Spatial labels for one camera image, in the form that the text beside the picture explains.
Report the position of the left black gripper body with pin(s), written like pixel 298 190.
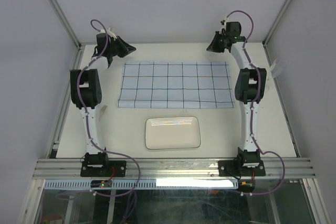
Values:
pixel 118 47

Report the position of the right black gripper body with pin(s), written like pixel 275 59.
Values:
pixel 218 44

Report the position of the blue checkered cloth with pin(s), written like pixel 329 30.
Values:
pixel 176 85

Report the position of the white rectangular plate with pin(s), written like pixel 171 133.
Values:
pixel 172 133

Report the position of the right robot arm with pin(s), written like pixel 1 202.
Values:
pixel 249 90

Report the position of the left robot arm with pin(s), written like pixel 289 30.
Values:
pixel 86 95

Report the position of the silver fork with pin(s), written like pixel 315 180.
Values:
pixel 102 111

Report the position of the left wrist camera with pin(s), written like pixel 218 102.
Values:
pixel 109 32

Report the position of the left aluminium frame post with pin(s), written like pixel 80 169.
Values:
pixel 65 23

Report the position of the aluminium frame post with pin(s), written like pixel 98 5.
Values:
pixel 65 23
pixel 286 4

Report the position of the right aluminium frame post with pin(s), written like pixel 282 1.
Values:
pixel 286 4

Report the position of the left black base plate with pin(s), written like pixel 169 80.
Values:
pixel 114 168

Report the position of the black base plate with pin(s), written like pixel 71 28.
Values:
pixel 233 169
pixel 114 168

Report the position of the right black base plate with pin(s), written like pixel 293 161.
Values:
pixel 233 169

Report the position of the white slotted cable duct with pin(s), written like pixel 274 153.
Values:
pixel 143 184

